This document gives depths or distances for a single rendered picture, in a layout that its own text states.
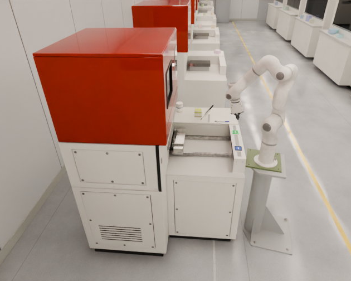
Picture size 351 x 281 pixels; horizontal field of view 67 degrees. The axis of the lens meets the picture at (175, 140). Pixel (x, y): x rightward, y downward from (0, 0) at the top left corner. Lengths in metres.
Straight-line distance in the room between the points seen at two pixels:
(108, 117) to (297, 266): 2.04
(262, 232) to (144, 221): 1.22
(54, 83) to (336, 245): 2.74
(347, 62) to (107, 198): 5.60
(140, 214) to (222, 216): 0.72
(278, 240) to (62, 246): 2.05
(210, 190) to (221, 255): 0.69
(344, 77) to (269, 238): 4.58
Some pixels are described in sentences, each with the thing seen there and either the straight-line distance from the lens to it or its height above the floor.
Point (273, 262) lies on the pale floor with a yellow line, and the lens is 2.74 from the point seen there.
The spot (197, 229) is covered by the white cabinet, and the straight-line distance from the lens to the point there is 2.59.
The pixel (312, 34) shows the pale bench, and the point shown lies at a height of 0.68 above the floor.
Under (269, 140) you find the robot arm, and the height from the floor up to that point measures 1.07.
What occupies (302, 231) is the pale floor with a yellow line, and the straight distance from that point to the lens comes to 3.06.
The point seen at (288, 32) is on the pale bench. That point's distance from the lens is 10.70.
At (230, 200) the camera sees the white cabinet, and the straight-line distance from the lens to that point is 2.33.
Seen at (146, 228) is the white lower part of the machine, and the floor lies 0.40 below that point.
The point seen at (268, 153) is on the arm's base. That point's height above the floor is 0.95.
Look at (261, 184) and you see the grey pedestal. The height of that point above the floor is 0.64.
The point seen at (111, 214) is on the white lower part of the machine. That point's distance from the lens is 2.30.
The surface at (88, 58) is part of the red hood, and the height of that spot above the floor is 1.79.
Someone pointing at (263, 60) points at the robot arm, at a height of 1.65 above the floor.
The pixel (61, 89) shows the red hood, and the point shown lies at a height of 1.60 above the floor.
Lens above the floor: 2.19
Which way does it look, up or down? 32 degrees down
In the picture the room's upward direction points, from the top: 1 degrees counter-clockwise
